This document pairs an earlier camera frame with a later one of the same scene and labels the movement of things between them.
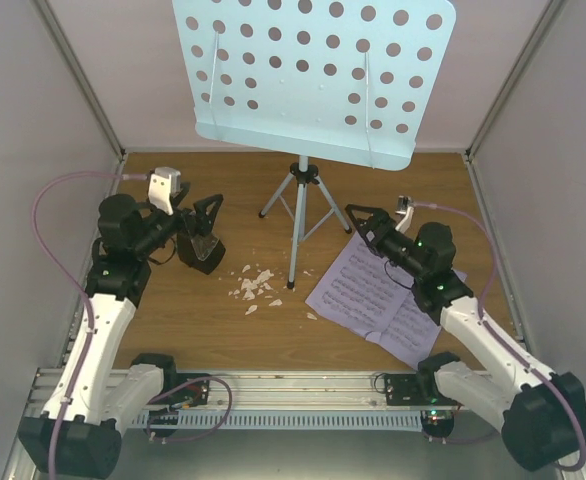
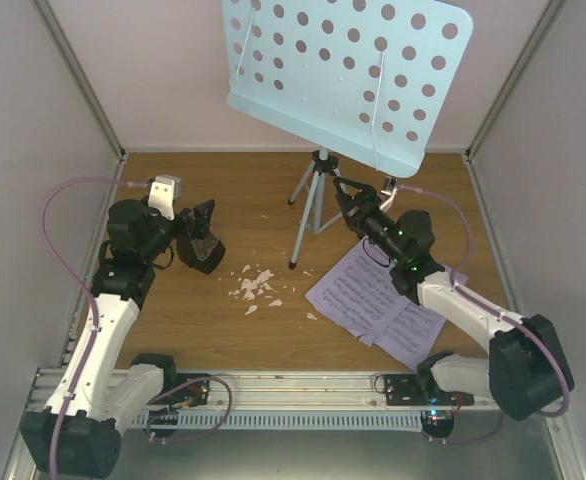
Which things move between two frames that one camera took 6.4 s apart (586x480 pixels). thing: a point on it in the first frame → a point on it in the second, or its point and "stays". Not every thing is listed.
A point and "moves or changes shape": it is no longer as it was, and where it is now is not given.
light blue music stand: x=344 y=81 moves or changes shape
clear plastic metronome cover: x=203 y=245 stays
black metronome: x=187 y=254 stays
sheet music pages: x=376 y=300 stays
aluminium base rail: x=251 y=389 stays
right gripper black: x=379 y=221 → x=367 y=200
